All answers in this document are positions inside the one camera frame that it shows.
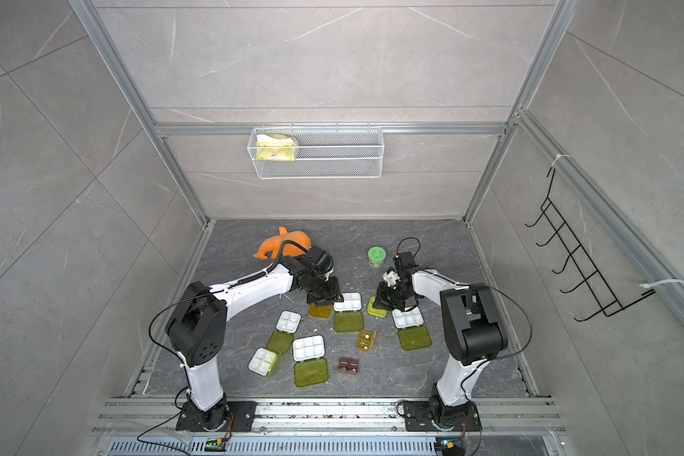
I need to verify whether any white wire wall basket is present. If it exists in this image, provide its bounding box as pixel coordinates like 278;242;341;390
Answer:
247;125;385;180

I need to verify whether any black wall hook rack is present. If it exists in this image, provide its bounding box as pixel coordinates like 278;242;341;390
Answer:
524;168;656;323

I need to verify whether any orange whale toy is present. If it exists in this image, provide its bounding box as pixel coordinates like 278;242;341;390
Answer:
254;227;312;260

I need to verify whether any small yellow clear pillbox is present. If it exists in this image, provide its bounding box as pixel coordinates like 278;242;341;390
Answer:
355;330;376;353

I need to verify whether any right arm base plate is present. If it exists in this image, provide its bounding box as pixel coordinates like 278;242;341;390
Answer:
400;399;482;432

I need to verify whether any front left small pillbox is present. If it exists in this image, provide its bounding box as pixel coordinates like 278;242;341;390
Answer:
248;348;279;377

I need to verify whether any dark red small pillbox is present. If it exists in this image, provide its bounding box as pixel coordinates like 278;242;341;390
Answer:
337;357;360;375

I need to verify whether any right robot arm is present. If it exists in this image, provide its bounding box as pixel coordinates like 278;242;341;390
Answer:
372;249;534;432

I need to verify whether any amber lid small pillbox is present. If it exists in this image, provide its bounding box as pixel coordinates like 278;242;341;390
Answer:
309;303;334;319

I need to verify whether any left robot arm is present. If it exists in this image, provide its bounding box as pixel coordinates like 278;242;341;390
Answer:
150;241;342;433

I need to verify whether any metal base rail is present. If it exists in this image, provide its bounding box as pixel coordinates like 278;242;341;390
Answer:
89;396;573;455

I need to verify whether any green lidded jar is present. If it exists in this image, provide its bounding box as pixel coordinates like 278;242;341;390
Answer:
368;246;387;268

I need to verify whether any small green pillbox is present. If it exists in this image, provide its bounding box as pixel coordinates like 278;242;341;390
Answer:
367;296;388;319

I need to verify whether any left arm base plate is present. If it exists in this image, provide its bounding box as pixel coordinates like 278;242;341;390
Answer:
175;400;258;432

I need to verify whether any green lid six-cell pillbox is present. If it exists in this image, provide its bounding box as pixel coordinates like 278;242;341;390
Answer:
332;292;364;333

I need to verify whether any left green four-cell pillbox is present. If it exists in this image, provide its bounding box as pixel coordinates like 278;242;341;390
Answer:
265;311;301;355

